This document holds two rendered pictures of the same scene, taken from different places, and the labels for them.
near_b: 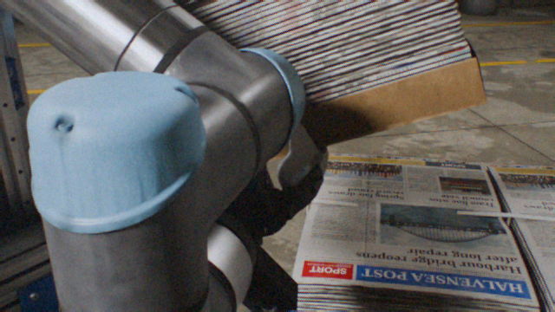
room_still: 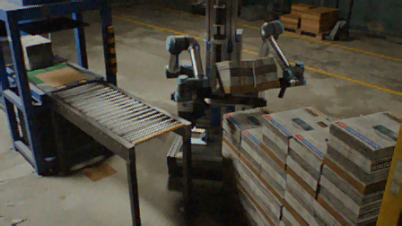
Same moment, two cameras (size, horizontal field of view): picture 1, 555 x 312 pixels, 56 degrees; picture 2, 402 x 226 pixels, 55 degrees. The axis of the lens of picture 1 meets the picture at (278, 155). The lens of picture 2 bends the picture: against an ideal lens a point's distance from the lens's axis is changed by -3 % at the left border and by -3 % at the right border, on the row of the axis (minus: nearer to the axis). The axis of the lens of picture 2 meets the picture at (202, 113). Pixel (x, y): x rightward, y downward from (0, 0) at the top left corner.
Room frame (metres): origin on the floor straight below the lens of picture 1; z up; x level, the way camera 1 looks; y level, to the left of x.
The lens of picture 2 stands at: (-1.01, -2.27, 2.08)
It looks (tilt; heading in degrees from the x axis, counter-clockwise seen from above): 25 degrees down; 59
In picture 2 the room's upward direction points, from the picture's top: straight up
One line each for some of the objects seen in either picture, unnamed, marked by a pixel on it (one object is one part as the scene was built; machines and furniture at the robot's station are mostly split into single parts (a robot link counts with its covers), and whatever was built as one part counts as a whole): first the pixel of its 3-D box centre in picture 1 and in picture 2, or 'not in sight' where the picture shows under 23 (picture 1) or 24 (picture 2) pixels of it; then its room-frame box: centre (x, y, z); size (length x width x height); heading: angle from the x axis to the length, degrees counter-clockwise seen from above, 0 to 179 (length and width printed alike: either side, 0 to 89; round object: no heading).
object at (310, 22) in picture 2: not in sight; (309, 20); (5.60, 4.17, 0.28); 1.20 x 0.83 x 0.57; 102
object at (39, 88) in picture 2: not in sight; (57, 81); (-0.37, 1.61, 0.75); 0.70 x 0.65 x 0.10; 102
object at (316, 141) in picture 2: not in sight; (335, 141); (0.55, -1.04, 1.06); 0.37 x 0.28 x 0.01; 170
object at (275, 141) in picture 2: not in sight; (300, 137); (0.58, -0.75, 0.95); 0.38 x 0.29 x 0.23; 171
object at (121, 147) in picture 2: not in sight; (83, 122); (-0.40, 0.56, 0.74); 1.34 x 0.05 x 0.12; 102
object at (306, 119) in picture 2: not in sight; (300, 120); (0.56, -0.75, 1.06); 0.37 x 0.29 x 0.01; 171
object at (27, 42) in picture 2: not in sight; (33, 52); (-0.49, 2.17, 0.93); 0.38 x 0.30 x 0.26; 102
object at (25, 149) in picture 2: not in sight; (63, 114); (-0.37, 1.61, 0.38); 0.94 x 0.69 x 0.63; 12
